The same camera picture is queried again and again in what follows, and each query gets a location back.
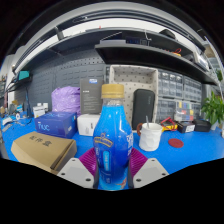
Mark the blue printed carton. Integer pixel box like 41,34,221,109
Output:
34,110,78,139

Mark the white perforated tray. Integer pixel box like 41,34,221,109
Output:
108,64,160,131

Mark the flat black case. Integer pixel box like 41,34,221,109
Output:
193,118,212,133

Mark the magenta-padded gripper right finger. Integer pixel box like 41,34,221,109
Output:
128,147,170,189

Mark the black wall shelf unit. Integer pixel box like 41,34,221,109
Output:
49,26,219,86

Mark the black box with white label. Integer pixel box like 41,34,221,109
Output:
176,120,196,134

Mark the small white box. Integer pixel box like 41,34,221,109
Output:
76,113,101,137

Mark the clear organizer with coloured parts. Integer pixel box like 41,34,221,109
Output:
173,100,195,123

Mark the small white printed carton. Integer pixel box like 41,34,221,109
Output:
32,103,49,118

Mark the purple plastic bag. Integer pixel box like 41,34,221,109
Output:
50,85,82,116

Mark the blue drink bottle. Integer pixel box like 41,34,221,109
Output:
92,83,134,191

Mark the grey small-drawer cabinet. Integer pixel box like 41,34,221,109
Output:
183,76,203,103
156,69,184,99
155,98,203,123

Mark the green potted plant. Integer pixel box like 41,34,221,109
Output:
199,91,224,131

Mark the yellow multimeter with red leads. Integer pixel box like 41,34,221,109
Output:
159,116,179,132

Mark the brown cardboard box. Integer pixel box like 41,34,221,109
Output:
10,131,78,174

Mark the white metal rack unit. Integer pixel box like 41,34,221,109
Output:
203,41,224,84

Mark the teal plastic holder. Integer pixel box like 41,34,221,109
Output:
17,69,31,81

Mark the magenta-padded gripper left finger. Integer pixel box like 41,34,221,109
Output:
56,147,100,189

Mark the black zip case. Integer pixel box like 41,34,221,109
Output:
131,88,156,131

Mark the flat round red coaster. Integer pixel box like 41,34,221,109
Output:
167,137,185,149

